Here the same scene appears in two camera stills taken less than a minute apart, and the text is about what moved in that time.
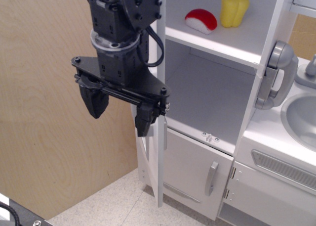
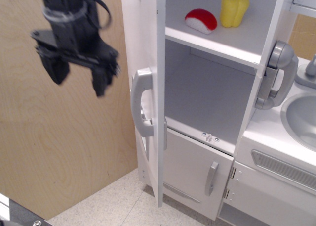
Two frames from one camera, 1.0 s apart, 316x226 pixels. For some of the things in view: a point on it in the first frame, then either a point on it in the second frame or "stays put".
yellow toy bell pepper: [233, 6] stays put
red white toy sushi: [201, 20] stays put
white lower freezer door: [195, 175] stays put
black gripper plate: [147, 89] to [95, 51]
